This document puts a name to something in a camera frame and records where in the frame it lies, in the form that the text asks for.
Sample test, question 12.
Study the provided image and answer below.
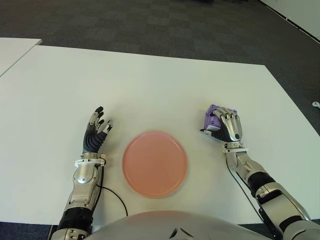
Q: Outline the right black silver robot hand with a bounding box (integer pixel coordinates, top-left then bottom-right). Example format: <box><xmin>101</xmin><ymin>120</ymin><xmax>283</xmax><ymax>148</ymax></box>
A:
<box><xmin>199</xmin><ymin>106</ymin><xmax>243</xmax><ymax>144</ymax></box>

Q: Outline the white side table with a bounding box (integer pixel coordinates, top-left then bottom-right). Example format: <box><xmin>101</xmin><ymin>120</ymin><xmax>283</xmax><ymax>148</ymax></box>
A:
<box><xmin>0</xmin><ymin>37</ymin><xmax>43</xmax><ymax>77</ymax></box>

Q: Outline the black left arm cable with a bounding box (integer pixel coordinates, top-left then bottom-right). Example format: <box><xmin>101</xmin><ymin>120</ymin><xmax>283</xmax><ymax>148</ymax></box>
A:
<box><xmin>96</xmin><ymin>184</ymin><xmax>129</xmax><ymax>217</ymax></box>

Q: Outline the silver robot torso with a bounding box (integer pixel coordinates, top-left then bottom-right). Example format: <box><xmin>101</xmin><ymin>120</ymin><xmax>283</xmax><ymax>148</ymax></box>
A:
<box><xmin>82</xmin><ymin>210</ymin><xmax>276</xmax><ymax>240</ymax></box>

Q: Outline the purple tissue paper pack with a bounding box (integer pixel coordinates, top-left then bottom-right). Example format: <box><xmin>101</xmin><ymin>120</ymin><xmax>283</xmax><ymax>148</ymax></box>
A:
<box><xmin>204</xmin><ymin>104</ymin><xmax>238</xmax><ymax>132</ymax></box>

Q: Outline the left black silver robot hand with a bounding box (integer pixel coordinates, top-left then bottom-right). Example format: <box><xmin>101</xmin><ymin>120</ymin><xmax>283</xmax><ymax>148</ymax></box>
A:
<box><xmin>82</xmin><ymin>106</ymin><xmax>115</xmax><ymax>154</ymax></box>

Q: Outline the pink round plate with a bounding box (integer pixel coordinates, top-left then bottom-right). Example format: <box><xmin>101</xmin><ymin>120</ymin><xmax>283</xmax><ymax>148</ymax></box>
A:
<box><xmin>121</xmin><ymin>129</ymin><xmax>189</xmax><ymax>200</ymax></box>

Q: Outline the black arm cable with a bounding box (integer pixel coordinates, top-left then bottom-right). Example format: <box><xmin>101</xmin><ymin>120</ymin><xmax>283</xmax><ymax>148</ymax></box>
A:
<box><xmin>226</xmin><ymin>159</ymin><xmax>276</xmax><ymax>238</ymax></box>
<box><xmin>96</xmin><ymin>184</ymin><xmax>129</xmax><ymax>217</ymax></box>

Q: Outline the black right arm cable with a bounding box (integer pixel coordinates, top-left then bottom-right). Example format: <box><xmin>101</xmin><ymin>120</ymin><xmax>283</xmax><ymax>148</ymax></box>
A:
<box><xmin>226</xmin><ymin>159</ymin><xmax>276</xmax><ymax>238</ymax></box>

